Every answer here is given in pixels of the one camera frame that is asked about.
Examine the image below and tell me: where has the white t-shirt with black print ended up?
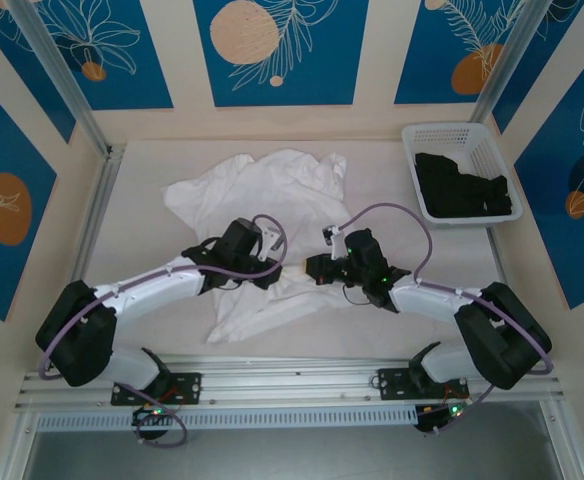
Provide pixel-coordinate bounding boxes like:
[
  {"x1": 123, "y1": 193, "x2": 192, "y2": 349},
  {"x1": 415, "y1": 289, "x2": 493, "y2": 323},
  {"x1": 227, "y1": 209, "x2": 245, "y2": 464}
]
[{"x1": 160, "y1": 148, "x2": 388, "y2": 345}]

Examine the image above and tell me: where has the white plastic basket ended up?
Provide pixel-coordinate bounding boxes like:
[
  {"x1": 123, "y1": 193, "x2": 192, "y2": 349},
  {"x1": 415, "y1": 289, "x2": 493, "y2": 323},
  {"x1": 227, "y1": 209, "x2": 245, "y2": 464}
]
[{"x1": 401, "y1": 122, "x2": 525, "y2": 230}]

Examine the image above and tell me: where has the black garment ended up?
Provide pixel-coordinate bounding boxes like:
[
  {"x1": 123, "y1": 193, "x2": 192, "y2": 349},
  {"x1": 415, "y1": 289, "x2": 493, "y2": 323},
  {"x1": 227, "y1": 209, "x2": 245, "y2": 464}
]
[{"x1": 414, "y1": 152, "x2": 518, "y2": 220}]

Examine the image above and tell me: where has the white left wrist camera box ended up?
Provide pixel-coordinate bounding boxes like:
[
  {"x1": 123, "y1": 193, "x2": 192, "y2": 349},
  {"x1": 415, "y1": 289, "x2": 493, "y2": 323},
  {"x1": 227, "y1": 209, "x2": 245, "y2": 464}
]
[{"x1": 257, "y1": 225, "x2": 284, "y2": 262}]

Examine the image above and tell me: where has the aluminium rail frame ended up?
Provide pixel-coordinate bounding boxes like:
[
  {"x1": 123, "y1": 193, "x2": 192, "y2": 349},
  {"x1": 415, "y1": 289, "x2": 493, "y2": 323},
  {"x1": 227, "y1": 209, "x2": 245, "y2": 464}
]
[{"x1": 14, "y1": 352, "x2": 568, "y2": 412}]

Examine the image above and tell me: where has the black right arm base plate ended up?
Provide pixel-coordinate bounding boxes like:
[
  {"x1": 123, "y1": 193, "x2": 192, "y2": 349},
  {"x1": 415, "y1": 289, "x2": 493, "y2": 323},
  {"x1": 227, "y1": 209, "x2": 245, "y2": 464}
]
[{"x1": 376, "y1": 367, "x2": 471, "y2": 401}]

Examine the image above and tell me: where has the white slotted cable duct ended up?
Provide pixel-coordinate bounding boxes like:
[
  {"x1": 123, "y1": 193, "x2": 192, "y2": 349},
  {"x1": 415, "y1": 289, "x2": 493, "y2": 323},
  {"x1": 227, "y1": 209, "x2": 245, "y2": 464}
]
[{"x1": 35, "y1": 404, "x2": 419, "y2": 432}]

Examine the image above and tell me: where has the aluminium right side rail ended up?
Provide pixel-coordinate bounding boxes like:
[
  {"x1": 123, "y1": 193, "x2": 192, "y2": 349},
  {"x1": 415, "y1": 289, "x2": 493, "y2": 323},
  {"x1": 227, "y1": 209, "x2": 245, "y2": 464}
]
[{"x1": 486, "y1": 229, "x2": 531, "y2": 361}]

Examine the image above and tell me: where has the aluminium rail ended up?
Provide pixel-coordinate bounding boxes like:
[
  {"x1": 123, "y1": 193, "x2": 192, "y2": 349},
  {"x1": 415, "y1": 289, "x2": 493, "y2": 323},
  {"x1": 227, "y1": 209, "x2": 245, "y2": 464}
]
[
  {"x1": 46, "y1": 144, "x2": 126, "y2": 371},
  {"x1": 486, "y1": 229, "x2": 531, "y2": 361}
]

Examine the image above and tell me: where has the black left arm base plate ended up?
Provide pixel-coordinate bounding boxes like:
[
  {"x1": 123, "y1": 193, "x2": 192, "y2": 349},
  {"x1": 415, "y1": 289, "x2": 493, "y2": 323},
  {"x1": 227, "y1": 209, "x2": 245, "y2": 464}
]
[{"x1": 110, "y1": 372, "x2": 203, "y2": 406}]

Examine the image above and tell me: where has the aluminium left side rail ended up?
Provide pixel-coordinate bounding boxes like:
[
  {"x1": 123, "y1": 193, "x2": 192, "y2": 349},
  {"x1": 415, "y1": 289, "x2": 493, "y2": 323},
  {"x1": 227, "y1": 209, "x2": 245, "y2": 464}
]
[{"x1": 46, "y1": 144, "x2": 126, "y2": 371}]

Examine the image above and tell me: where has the aluminium right corner post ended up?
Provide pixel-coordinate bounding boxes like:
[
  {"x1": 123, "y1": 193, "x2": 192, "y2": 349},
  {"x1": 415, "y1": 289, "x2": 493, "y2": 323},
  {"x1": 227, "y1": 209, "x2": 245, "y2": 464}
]
[{"x1": 459, "y1": 0, "x2": 548, "y2": 146}]

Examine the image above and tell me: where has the aluminium corner post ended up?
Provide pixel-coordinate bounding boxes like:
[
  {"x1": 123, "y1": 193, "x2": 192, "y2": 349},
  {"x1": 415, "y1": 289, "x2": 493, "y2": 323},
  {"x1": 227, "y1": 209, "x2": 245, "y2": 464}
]
[
  {"x1": 6, "y1": 0, "x2": 114, "y2": 160},
  {"x1": 459, "y1": 0, "x2": 548, "y2": 146}
]

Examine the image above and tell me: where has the aluminium left corner post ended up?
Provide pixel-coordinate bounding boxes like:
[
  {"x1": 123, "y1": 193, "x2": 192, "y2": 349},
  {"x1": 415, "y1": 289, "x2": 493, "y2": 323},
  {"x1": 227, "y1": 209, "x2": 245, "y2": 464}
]
[{"x1": 6, "y1": 0, "x2": 114, "y2": 160}]

